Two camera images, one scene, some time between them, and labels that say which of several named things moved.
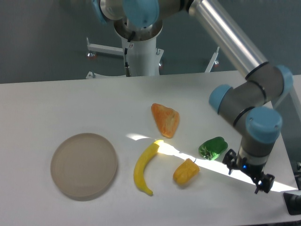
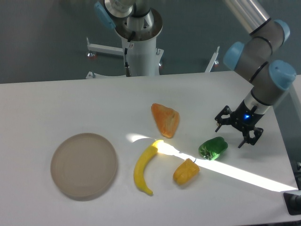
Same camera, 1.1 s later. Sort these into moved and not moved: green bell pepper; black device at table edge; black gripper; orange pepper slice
Moved: black gripper
Not moved: black device at table edge; green bell pepper; orange pepper slice
